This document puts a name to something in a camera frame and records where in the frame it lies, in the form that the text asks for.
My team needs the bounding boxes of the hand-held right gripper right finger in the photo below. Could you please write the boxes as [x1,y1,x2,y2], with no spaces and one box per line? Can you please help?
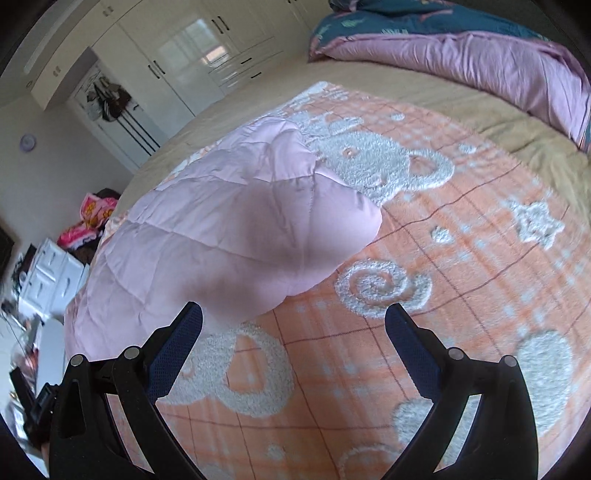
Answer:
[383,303,540,480]

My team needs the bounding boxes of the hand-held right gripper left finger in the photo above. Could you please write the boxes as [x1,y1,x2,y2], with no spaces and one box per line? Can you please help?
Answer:
[48,301,204,480]

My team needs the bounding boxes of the pink quilted jacket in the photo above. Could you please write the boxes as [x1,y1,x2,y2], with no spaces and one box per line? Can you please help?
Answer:
[64,116,383,361]

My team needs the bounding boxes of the orange and white plush blanket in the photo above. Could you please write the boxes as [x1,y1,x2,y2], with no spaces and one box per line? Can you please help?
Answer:
[99,80,583,480]

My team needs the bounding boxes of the white drawer cabinet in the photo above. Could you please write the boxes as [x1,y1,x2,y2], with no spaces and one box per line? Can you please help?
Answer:
[16,237,89,320]

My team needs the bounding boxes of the pink patterned cloth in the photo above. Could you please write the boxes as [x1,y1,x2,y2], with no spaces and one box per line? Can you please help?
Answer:
[57,194,122,251]

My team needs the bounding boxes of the hanging dark bags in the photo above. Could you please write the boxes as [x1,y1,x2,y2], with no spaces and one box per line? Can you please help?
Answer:
[85,78,133,123]

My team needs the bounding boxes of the bed with tan sheet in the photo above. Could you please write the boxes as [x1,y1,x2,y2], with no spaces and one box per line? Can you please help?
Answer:
[124,58,591,204]

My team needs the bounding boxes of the pink and teal duvet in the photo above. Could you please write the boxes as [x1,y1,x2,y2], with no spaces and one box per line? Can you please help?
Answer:
[308,0,591,154]

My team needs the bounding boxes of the white wardrobe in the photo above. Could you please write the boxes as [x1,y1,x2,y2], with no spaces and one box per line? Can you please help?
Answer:
[30,0,331,171]

